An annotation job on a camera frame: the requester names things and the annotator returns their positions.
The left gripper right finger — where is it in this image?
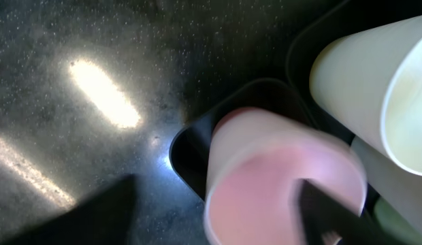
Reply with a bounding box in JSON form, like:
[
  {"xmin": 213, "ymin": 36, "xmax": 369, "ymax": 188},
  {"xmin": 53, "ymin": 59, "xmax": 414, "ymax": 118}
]
[{"xmin": 295, "ymin": 178, "xmax": 402, "ymax": 245}]

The pink cup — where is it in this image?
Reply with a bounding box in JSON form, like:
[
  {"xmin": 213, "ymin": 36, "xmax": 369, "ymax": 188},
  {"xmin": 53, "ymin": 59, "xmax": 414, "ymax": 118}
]
[{"xmin": 202, "ymin": 107, "xmax": 368, "ymax": 245}]

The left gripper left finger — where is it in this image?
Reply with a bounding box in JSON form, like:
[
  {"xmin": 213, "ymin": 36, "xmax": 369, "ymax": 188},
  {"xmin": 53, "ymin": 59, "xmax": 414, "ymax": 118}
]
[{"xmin": 0, "ymin": 173, "xmax": 137, "ymax": 245}]

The black tray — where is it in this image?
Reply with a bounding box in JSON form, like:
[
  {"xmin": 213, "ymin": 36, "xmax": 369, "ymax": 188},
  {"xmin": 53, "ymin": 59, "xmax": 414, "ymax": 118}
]
[{"xmin": 168, "ymin": 0, "xmax": 422, "ymax": 245}]

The white cup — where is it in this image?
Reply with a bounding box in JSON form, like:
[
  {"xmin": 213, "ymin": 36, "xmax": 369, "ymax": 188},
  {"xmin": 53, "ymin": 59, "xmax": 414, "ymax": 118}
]
[{"xmin": 308, "ymin": 13, "xmax": 422, "ymax": 178}]

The grey cup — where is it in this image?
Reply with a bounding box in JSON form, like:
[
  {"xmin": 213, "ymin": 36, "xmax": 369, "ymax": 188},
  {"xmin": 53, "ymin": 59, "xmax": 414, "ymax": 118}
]
[{"xmin": 350, "ymin": 135, "xmax": 422, "ymax": 241}]

